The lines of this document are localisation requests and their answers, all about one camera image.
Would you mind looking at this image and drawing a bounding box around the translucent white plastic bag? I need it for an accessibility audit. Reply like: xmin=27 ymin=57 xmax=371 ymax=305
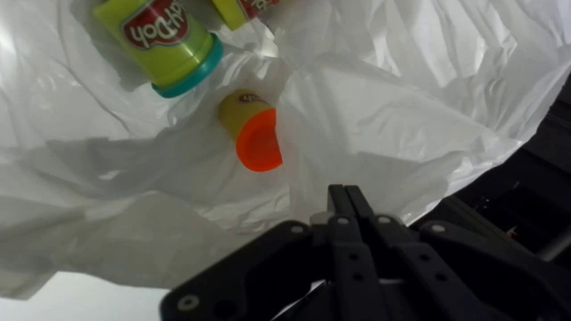
xmin=0 ymin=0 xmax=571 ymax=301

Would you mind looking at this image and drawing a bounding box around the container with teal lid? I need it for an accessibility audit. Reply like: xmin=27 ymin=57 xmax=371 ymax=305
xmin=91 ymin=0 xmax=227 ymax=99

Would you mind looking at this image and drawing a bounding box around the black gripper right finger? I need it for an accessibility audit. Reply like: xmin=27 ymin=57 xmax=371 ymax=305
xmin=345 ymin=183 xmax=571 ymax=321

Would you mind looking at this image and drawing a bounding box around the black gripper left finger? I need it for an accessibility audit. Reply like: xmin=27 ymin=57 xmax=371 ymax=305
xmin=159 ymin=183 xmax=391 ymax=321

